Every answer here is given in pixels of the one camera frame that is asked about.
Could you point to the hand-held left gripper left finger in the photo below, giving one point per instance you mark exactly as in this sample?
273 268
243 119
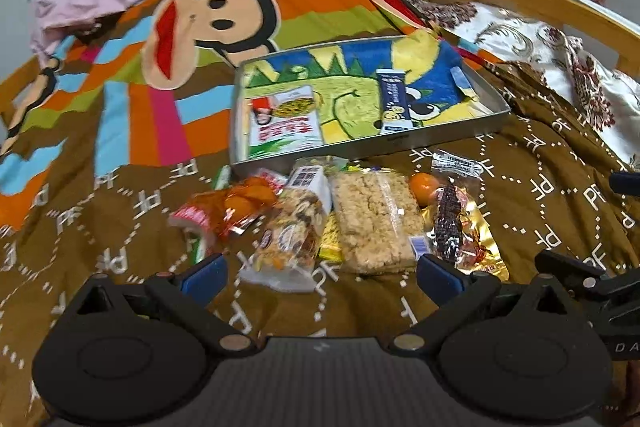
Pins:
206 277

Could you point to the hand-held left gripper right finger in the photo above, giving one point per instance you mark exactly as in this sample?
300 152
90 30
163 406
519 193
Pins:
440 277

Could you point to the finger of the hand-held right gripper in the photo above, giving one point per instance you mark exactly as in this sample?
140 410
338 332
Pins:
626 183
575 274

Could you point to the gold foil snack packet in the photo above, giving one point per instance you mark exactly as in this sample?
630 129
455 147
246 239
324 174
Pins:
480 247

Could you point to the purple corn cob packet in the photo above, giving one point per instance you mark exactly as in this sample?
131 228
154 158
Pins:
447 227

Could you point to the red and orange snack packet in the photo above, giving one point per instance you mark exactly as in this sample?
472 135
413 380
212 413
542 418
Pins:
235 207

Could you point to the rice crisp snack packet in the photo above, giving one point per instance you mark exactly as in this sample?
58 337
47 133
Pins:
375 222

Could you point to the mandarin orange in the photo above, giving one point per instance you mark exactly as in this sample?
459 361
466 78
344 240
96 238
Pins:
422 189

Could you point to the nut granola snack packet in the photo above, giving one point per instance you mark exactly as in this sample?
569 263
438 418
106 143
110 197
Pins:
290 232

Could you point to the clear packet with white label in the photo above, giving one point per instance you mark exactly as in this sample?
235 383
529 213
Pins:
457 164

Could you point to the yellow snack packet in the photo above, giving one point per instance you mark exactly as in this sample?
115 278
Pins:
330 243

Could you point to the metal tray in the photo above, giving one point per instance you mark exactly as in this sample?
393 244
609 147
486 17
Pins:
360 148

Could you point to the green and white snack packet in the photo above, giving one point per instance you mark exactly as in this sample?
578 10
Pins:
200 247

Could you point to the monkey printed blanket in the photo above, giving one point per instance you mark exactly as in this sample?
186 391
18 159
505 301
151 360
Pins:
125 132

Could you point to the white and red snack packet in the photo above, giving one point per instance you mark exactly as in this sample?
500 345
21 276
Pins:
285 129

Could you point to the dark blue snack bar packet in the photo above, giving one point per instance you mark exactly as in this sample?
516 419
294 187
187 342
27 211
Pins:
392 99

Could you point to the dinosaur printed tray liner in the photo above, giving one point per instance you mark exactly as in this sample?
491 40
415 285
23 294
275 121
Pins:
350 107

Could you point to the wooden bed frame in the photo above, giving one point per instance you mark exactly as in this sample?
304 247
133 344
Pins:
600 26

